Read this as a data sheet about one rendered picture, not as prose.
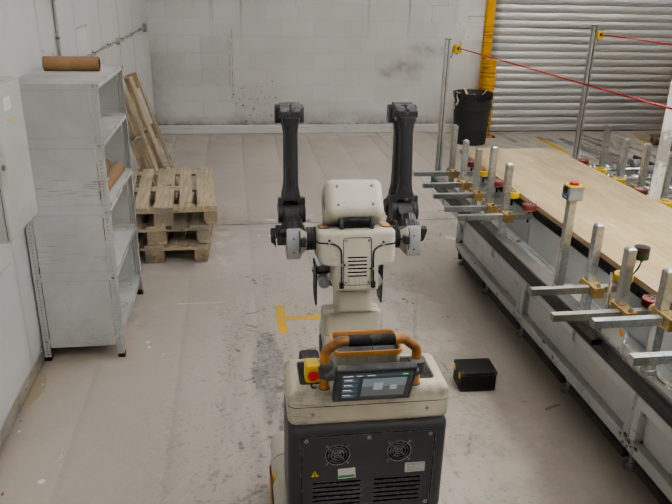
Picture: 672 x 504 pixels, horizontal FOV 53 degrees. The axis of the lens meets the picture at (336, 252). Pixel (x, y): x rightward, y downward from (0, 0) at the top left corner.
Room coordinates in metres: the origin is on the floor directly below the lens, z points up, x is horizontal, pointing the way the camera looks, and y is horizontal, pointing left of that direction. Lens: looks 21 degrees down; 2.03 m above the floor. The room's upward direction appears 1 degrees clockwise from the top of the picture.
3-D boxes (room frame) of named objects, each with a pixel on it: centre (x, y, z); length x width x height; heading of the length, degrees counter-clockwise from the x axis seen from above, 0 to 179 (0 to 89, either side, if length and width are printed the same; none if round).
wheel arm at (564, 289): (2.67, -1.05, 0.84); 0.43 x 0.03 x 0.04; 99
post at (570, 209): (2.98, -1.07, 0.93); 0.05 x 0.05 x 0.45; 9
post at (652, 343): (2.22, -1.18, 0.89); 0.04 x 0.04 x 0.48; 9
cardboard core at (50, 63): (3.95, 1.52, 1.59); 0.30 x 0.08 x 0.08; 99
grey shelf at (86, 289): (3.85, 1.50, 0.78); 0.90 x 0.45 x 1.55; 9
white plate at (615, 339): (2.50, -1.12, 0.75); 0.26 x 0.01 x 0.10; 9
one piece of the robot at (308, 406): (2.04, -0.10, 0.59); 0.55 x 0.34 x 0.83; 98
